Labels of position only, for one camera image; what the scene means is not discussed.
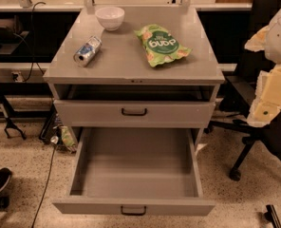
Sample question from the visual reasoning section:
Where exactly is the green chip bag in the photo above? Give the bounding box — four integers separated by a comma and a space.
135, 24, 192, 67

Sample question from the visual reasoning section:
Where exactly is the grey drawer cabinet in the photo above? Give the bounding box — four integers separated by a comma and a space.
44, 6, 224, 144

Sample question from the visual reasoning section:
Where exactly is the black office chair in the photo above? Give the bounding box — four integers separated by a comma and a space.
209, 0, 281, 181

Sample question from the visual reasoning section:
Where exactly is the white ceramic bowl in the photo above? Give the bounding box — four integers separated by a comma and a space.
95, 7, 125, 30

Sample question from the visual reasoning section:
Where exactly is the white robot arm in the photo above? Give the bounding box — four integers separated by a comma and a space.
245, 9, 281, 127

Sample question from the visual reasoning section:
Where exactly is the black cable on floor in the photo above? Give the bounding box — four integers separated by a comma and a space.
29, 142, 58, 228

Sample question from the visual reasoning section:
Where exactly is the grey drawer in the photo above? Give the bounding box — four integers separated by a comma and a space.
53, 128, 215, 216
54, 100, 215, 128

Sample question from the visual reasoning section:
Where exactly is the green packet on floor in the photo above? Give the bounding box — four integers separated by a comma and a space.
61, 126, 75, 148

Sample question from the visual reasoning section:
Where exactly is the silver blue soda can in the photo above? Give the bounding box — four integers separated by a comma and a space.
73, 36, 102, 67

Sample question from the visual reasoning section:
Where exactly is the grey top drawer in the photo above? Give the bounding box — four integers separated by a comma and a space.
54, 100, 215, 128

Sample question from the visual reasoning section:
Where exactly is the black stand legs left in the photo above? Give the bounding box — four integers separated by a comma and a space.
0, 92, 27, 140

